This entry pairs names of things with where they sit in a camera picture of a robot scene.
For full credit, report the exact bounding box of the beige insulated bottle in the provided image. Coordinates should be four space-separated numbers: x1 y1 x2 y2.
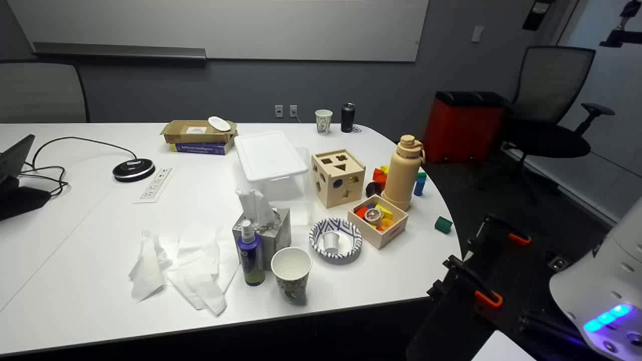
381 132 427 213

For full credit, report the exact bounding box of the blue-cap sanitizer bottle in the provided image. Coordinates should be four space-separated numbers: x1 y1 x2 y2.
237 218 267 289

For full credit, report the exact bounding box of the small white paper napkin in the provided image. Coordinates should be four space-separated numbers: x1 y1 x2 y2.
127 230 172 303

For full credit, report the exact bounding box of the wooden shape sorter cube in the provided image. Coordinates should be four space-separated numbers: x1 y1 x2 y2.
309 146 367 208

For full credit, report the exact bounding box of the clear plastic bin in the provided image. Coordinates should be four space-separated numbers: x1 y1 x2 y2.
241 168 311 202

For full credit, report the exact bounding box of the white plastic lid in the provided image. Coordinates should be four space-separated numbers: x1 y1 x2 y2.
233 128 311 183

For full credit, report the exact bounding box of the patterned paper cup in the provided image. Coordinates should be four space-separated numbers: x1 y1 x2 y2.
312 109 336 134
269 244 314 305

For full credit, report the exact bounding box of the small white plastic cup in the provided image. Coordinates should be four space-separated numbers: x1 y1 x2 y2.
320 228 343 255

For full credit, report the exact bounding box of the black travel tumbler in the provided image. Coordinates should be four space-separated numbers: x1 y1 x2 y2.
340 100 357 134

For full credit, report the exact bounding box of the white tissue sheet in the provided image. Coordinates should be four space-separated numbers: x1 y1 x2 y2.
237 188 279 228

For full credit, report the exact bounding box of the blue patterned paper plate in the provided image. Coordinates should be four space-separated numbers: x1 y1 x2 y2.
306 216 366 264

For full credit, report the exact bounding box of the small yellow block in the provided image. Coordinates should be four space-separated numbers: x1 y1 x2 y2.
377 206 397 233

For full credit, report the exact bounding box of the grey marbled tissue box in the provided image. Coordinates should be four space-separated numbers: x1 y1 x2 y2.
230 206 292 268

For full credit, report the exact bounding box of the wooden block tray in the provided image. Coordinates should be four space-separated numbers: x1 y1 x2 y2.
345 193 409 250

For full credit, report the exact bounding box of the blue wooden block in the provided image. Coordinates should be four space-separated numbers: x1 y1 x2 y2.
413 168 430 198

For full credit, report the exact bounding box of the blue book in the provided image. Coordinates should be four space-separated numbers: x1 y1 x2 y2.
174 141 228 156

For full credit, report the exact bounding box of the red bin black lid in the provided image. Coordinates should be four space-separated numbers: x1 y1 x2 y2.
423 91 510 167

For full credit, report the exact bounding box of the white remote control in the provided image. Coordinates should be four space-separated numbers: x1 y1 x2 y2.
135 167 176 206

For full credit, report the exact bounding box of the black round speakerphone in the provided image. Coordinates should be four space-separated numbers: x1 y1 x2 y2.
110 156 157 183

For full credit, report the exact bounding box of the grey whiteboard tray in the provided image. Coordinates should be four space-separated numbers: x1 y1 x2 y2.
30 40 208 62

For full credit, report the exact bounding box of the black mesh office chair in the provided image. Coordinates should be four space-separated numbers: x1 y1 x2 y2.
498 44 615 202

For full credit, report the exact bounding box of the white flat panel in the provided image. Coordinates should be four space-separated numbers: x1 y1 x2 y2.
470 329 537 361

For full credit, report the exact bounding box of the grey conference chair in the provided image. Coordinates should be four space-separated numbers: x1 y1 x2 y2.
0 60 91 124

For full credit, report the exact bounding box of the black laptop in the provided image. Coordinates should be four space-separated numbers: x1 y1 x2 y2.
0 132 39 196

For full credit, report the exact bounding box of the black clamp orange handle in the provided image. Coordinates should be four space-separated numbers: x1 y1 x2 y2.
427 255 507 323
466 213 536 258

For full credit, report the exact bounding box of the white wall whiteboard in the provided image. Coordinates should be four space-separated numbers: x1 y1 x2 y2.
6 0 431 63

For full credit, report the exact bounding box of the black speakerphone cable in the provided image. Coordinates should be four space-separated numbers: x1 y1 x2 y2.
19 134 140 198

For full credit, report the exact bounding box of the black wall-mounted device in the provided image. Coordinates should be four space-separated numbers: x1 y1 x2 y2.
522 0 557 31

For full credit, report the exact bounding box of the black cables and device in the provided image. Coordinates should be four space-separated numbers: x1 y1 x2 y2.
0 184 55 223

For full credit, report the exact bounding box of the black camera bracket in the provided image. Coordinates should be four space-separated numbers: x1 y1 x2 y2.
598 0 642 47

